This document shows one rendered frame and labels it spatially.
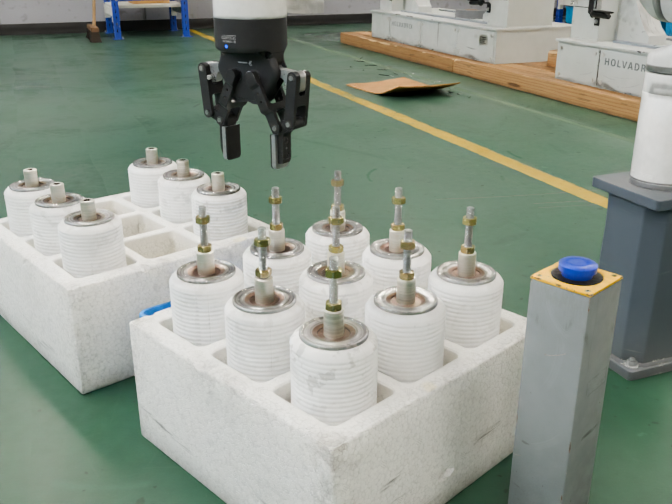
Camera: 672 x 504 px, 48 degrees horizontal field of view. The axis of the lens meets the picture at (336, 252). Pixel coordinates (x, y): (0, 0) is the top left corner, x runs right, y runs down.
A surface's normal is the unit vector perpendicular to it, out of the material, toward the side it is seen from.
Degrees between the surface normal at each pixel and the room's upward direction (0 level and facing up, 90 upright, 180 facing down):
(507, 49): 90
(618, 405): 0
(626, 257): 90
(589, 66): 90
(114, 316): 90
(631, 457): 0
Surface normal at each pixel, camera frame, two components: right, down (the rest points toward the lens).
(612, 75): -0.93, 0.14
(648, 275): -0.39, 0.34
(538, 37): 0.37, 0.34
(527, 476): -0.72, 0.26
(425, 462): 0.69, 0.26
